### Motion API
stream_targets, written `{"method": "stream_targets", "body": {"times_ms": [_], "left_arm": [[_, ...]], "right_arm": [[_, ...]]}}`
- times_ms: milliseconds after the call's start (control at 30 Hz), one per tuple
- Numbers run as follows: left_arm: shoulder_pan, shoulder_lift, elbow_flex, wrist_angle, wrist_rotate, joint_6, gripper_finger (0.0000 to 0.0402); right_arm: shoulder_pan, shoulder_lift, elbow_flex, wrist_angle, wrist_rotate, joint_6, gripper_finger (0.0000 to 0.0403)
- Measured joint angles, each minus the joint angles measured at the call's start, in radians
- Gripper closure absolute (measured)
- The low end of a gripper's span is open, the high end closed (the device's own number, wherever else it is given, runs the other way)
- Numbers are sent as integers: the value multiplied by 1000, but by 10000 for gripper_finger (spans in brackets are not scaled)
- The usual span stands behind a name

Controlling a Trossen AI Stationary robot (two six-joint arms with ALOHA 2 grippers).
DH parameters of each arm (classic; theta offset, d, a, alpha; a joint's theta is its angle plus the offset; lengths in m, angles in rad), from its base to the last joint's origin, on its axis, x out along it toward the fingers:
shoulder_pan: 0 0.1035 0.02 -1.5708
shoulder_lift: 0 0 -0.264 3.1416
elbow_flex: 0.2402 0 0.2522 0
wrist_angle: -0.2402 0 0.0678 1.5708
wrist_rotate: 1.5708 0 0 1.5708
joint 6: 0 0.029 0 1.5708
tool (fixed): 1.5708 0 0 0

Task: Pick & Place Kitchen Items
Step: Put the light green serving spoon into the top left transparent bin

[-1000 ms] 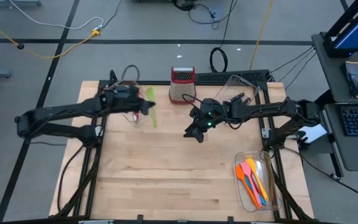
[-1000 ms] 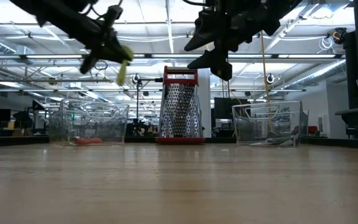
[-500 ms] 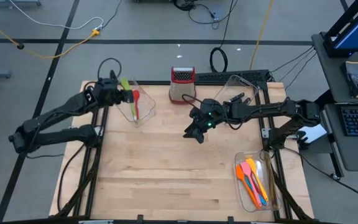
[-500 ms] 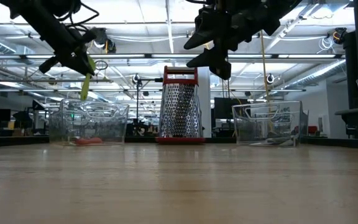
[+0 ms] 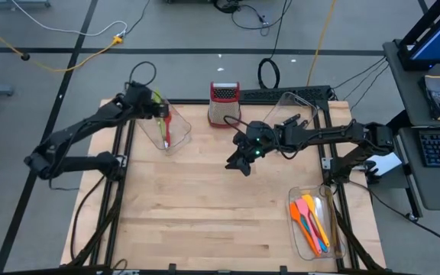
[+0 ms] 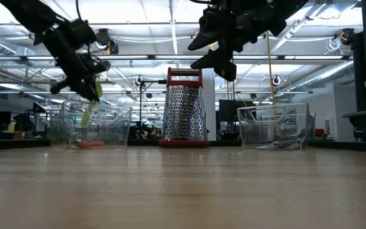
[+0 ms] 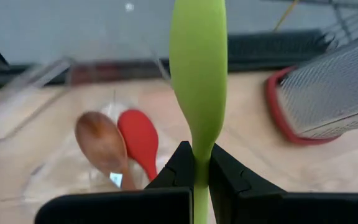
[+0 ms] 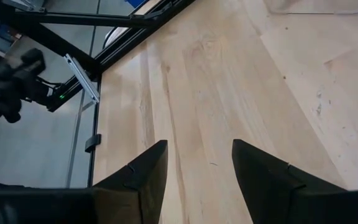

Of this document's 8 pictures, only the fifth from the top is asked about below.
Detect pink silicone spatula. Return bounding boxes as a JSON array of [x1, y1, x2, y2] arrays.
[[295, 197, 323, 255]]

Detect yellow extension cable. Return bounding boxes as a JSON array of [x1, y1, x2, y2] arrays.
[[0, 15, 124, 73]]

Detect thin black cable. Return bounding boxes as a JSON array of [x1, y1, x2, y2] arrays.
[[330, 56, 388, 91], [349, 63, 390, 112]]

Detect orange silicone spatula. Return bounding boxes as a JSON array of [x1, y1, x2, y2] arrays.
[[289, 201, 320, 257]]

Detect yellow silicone spatula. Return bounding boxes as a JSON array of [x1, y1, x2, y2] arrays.
[[301, 193, 332, 248]]

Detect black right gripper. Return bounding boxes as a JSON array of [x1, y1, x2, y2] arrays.
[[225, 120, 282, 177]]

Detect lime green silicone spoon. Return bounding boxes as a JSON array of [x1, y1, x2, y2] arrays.
[[152, 89, 168, 150]]

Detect black floor cable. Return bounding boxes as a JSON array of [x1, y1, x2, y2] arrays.
[[124, 0, 151, 36], [69, 178, 105, 261], [367, 183, 440, 252]]

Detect black aluminium table frame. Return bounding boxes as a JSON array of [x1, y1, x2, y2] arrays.
[[60, 85, 387, 275]]

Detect grey black work gloves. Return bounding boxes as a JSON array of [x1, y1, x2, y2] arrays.
[[418, 74, 440, 122]]

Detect black cable bundle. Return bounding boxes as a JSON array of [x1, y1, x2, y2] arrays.
[[212, 0, 293, 37]]

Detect slim black-handled knife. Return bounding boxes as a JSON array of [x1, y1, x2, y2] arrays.
[[281, 113, 303, 127]]

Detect grey side desk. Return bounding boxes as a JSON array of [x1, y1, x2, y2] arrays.
[[382, 37, 440, 212]]

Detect white sheet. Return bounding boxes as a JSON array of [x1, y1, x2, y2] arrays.
[[372, 152, 403, 176]]

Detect right arm cable loop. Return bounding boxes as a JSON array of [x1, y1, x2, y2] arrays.
[[222, 115, 248, 135]]

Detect blue silicone spoon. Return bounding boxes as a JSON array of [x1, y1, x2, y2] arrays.
[[306, 224, 328, 254]]

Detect clear plastic bin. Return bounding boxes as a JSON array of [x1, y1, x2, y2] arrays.
[[134, 97, 193, 156], [261, 91, 319, 133], [287, 184, 347, 262]]

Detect red steel box grater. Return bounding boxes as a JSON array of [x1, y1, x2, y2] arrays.
[[207, 81, 243, 129]]

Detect red silicone spoon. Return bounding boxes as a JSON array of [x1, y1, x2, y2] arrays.
[[163, 111, 173, 148]]

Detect brown wooden spoon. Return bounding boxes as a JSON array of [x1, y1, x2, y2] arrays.
[[323, 186, 344, 257]]

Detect black coiled cable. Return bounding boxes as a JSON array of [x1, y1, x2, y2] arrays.
[[257, 0, 293, 90]]

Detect long yellow cable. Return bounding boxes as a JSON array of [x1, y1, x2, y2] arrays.
[[306, 0, 338, 87]]

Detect white cable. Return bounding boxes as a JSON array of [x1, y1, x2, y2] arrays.
[[11, 0, 128, 38]]

